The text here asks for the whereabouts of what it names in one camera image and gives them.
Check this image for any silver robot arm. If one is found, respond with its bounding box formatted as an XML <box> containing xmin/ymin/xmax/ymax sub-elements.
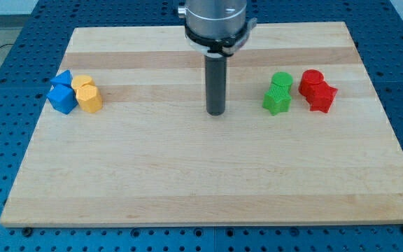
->
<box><xmin>177</xmin><ymin>0</ymin><xmax>247</xmax><ymax>39</ymax></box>

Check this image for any green star block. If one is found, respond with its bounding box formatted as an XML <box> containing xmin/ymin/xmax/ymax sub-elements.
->
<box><xmin>262</xmin><ymin>84</ymin><xmax>292</xmax><ymax>116</ymax></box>

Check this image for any red star block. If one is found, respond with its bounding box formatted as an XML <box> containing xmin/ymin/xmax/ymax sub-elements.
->
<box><xmin>306</xmin><ymin>81</ymin><xmax>338</xmax><ymax>113</ymax></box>

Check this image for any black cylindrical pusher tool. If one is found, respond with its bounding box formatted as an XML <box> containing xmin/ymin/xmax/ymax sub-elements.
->
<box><xmin>204</xmin><ymin>56</ymin><xmax>227</xmax><ymax>116</ymax></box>

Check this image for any green cylinder block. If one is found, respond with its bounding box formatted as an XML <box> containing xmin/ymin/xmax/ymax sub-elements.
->
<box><xmin>271</xmin><ymin>71</ymin><xmax>293</xmax><ymax>92</ymax></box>

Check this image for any wooden board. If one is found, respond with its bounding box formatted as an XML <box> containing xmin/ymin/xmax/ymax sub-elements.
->
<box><xmin>0</xmin><ymin>22</ymin><xmax>403</xmax><ymax>228</ymax></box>

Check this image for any yellow hexagon block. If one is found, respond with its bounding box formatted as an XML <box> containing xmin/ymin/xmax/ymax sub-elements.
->
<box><xmin>76</xmin><ymin>85</ymin><xmax>103</xmax><ymax>113</ymax></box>

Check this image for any red cylinder block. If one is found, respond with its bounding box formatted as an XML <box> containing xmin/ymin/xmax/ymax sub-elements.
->
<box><xmin>298</xmin><ymin>69</ymin><xmax>324</xmax><ymax>97</ymax></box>

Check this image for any yellow cylinder block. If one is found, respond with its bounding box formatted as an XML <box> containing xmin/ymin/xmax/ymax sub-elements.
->
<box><xmin>71</xmin><ymin>75</ymin><xmax>95</xmax><ymax>91</ymax></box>

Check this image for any blue cube block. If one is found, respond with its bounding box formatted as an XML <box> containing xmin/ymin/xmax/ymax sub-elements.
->
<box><xmin>47</xmin><ymin>84</ymin><xmax>78</xmax><ymax>114</ymax></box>

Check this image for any blue triangle block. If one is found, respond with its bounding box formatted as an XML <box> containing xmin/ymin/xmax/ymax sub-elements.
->
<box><xmin>50</xmin><ymin>70</ymin><xmax>73</xmax><ymax>88</ymax></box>

